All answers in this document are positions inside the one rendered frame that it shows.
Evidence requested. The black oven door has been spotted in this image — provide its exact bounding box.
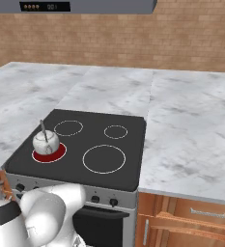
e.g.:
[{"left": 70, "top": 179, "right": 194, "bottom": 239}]
[{"left": 72, "top": 206, "right": 131, "bottom": 247}]

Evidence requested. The white kettle with grey handle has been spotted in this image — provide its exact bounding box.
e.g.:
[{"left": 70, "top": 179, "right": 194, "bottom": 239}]
[{"left": 32, "top": 120, "right": 61, "bottom": 155}]

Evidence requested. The stove with black hob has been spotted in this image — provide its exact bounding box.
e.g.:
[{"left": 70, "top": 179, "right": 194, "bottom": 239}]
[{"left": 4, "top": 108, "right": 148, "bottom": 247}]

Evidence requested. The wooden drawer front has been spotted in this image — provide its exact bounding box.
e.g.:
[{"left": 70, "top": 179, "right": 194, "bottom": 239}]
[{"left": 172, "top": 197, "right": 225, "bottom": 227}]

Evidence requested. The black oven door handle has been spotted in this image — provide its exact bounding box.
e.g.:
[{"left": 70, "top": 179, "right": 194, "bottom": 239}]
[{"left": 80, "top": 206, "right": 130, "bottom": 220}]

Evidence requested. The silver drawer handle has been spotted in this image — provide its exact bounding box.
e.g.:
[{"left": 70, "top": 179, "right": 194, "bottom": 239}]
[{"left": 189, "top": 207, "right": 225, "bottom": 219}]

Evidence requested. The silver cupboard door handle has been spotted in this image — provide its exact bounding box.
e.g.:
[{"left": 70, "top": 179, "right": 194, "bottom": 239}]
[{"left": 143, "top": 218, "right": 150, "bottom": 246}]

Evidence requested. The grey range hood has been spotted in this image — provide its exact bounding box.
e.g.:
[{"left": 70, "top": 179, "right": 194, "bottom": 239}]
[{"left": 0, "top": 0, "right": 158, "bottom": 15}]

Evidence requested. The wooden cupboard door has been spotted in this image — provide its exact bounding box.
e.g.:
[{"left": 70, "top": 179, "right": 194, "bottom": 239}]
[{"left": 135, "top": 213, "right": 225, "bottom": 247}]

